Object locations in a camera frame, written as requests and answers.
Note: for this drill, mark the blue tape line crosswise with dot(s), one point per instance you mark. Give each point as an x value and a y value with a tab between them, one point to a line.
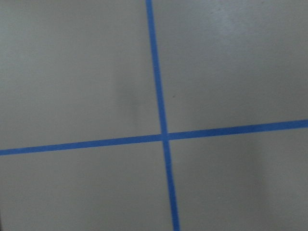
157	137

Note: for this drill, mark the blue tape line lengthwise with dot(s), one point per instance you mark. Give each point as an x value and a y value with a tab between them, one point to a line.
162	117

